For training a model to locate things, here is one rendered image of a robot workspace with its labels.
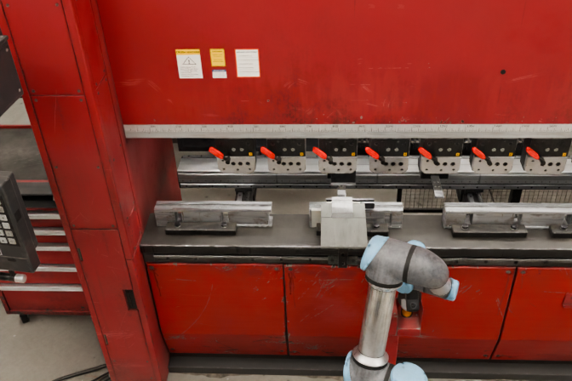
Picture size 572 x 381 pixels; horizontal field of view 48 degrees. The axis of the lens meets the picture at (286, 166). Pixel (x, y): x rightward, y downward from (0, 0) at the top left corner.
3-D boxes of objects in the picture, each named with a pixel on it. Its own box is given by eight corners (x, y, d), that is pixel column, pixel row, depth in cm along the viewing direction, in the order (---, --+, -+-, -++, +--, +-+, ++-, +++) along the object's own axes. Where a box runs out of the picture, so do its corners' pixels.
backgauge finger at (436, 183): (424, 200, 272) (426, 190, 269) (417, 164, 293) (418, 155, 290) (453, 201, 271) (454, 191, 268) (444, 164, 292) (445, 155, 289)
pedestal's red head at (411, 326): (368, 336, 256) (371, 304, 245) (366, 305, 269) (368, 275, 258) (420, 336, 255) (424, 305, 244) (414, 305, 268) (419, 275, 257)
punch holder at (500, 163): (471, 173, 254) (477, 139, 244) (467, 161, 261) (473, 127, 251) (511, 173, 253) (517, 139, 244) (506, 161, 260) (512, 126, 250)
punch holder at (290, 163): (268, 173, 259) (265, 139, 249) (270, 161, 266) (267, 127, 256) (306, 173, 258) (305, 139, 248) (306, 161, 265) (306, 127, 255)
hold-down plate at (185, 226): (165, 235, 276) (164, 230, 274) (168, 226, 280) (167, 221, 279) (236, 235, 274) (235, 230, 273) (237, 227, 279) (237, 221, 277)
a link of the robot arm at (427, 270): (454, 253, 184) (461, 276, 228) (415, 241, 188) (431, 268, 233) (443, 292, 182) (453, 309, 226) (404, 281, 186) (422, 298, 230)
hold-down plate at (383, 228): (316, 235, 272) (316, 230, 270) (316, 227, 277) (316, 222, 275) (388, 236, 270) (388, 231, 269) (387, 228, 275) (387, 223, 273)
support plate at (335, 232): (320, 248, 250) (320, 246, 249) (321, 204, 271) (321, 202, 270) (368, 248, 249) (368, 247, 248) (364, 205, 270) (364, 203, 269)
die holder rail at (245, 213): (157, 226, 281) (153, 209, 275) (159, 217, 286) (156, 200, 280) (271, 227, 278) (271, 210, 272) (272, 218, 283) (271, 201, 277)
